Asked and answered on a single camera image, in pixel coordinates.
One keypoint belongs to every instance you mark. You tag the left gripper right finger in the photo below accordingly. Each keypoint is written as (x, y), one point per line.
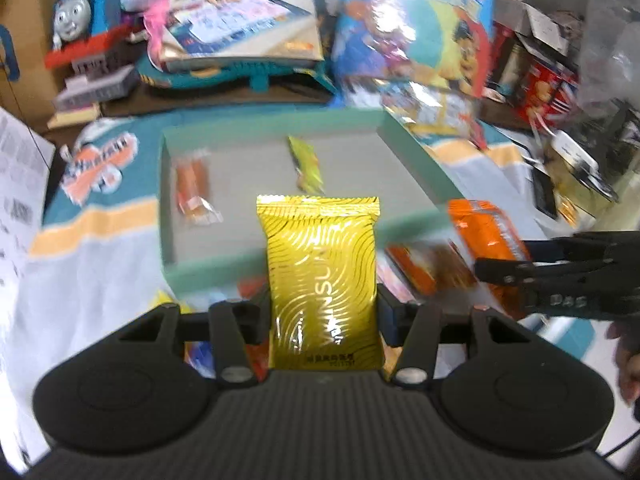
(415, 328)

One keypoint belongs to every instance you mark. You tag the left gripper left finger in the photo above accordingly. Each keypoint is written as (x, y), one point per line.
(233, 325)

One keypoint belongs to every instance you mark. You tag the long orange red packet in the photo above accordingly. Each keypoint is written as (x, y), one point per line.
(431, 267)

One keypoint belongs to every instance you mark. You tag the yellow Winsun snack packet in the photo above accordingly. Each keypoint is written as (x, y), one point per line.
(321, 254)

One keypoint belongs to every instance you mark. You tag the orange silver snack packet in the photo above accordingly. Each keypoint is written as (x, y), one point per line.
(489, 234)

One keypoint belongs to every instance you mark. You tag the brown cake clear wrapper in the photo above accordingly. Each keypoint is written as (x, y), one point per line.
(194, 199)

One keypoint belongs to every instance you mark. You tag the green yellow snack stick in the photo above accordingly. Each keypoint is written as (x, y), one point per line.
(309, 177)

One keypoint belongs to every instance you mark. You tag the blue snack packet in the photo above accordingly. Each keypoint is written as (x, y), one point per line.
(199, 356)

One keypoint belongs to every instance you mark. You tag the person right hand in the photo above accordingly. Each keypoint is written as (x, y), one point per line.
(626, 358)

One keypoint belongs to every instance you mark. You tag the teal cardboard box tray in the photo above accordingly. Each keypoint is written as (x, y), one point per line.
(361, 153)

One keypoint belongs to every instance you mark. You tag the red cookie box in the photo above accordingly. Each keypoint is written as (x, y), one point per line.
(547, 92)

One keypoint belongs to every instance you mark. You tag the teal toy track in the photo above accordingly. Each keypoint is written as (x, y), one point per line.
(258, 75)

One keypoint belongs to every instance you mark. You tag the white instruction sheet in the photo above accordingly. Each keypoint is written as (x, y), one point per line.
(25, 162)

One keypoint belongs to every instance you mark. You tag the grey toy building blocks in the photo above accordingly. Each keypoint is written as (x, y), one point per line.
(97, 79)

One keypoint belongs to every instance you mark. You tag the Paw Patrol snack bag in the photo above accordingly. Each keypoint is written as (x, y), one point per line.
(424, 61)

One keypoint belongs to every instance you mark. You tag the drawing mat toy box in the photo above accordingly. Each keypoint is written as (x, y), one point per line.
(198, 34)

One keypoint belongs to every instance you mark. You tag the brown cardboard box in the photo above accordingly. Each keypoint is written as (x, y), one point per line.
(29, 98)

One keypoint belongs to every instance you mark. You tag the blue Thomas toy train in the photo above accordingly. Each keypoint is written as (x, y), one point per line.
(74, 20)

